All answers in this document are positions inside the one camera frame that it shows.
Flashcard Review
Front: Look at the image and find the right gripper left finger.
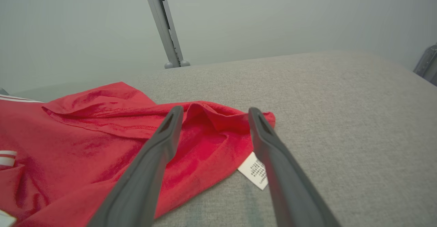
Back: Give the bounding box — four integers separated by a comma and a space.
87, 106, 185, 227

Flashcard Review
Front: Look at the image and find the red jersey with number print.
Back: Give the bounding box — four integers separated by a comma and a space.
0, 81, 276, 227

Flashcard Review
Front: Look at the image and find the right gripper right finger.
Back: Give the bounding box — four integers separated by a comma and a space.
248, 107, 342, 227

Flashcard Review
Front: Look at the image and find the grey partition post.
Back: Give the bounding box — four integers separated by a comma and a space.
141, 0, 191, 69
413, 44, 437, 86

